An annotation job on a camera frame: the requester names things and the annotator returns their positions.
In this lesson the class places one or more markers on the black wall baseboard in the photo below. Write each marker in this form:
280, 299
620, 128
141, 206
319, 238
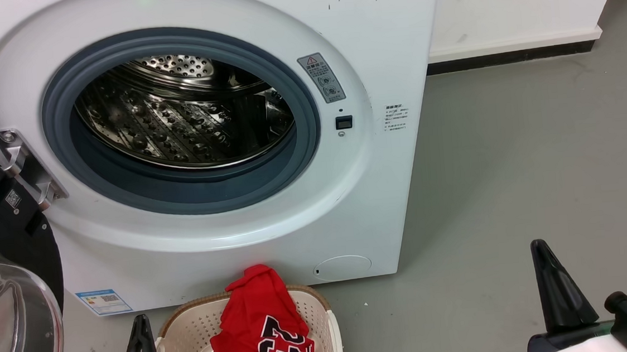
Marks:
511, 57

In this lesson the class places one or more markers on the grey warning sticker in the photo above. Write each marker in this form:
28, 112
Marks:
321, 78

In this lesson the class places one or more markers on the small printed text sticker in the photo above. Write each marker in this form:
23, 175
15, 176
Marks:
397, 117

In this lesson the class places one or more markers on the white front-load washing machine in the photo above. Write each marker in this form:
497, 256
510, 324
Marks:
383, 204

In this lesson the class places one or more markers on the stainless steel washing machine drum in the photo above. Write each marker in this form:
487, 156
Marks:
175, 125

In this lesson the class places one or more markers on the cream perforated laundry basket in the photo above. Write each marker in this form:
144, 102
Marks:
192, 336

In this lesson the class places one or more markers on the round white filter cover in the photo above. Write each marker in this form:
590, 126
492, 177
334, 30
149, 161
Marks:
343, 267

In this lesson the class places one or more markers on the red jersey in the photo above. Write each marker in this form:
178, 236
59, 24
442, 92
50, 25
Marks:
257, 309

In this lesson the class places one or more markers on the black door latch socket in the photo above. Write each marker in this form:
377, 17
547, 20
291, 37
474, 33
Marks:
344, 122

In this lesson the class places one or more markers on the blue energy label sticker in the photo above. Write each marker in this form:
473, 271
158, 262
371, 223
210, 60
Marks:
104, 302

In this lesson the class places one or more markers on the grey rubber door gasket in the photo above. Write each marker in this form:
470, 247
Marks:
181, 200

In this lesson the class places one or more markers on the metal door hinge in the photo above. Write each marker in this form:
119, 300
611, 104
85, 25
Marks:
27, 167

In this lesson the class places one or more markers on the QR code sticker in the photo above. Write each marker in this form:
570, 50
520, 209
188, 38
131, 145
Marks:
12, 198

